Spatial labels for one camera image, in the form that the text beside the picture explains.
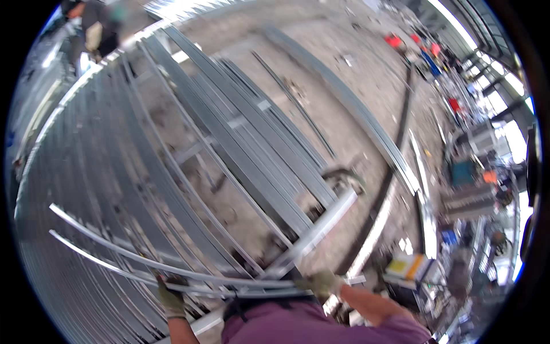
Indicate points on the thin dark metal bar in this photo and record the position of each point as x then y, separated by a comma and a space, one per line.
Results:
296, 103

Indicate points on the person's left fingers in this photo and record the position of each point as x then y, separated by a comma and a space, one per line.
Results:
166, 284

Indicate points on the cluttered work table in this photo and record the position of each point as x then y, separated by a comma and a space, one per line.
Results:
470, 198

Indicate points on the teal machine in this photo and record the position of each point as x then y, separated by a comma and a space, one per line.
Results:
463, 172

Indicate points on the person's body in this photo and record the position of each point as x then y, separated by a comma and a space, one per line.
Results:
309, 324

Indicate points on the person's right hand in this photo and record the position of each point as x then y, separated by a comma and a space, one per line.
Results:
322, 284

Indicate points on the stack of long metal studs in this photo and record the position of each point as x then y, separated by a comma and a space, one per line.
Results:
253, 146

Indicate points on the large steel stud frame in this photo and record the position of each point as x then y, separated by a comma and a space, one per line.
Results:
86, 180

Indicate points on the shiny metal rail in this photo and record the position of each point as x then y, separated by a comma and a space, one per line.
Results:
425, 202

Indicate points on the long metal track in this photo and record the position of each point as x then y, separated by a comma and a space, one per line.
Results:
348, 99

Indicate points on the short bright metal stud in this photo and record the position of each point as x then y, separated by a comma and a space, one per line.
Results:
318, 228

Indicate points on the person's right fingers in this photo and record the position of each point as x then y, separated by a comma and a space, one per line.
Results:
306, 282

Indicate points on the red tool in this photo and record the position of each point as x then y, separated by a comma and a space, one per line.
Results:
393, 41

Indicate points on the long thin metal channel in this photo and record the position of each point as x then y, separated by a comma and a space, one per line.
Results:
141, 260

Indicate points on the white metal strip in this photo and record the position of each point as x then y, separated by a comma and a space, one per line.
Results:
374, 232

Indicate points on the person's left hand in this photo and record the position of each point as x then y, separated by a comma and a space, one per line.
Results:
172, 300

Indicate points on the yellow and white box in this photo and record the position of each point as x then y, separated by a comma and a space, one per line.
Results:
408, 267

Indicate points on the row of windows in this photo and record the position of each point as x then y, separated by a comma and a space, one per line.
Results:
485, 64

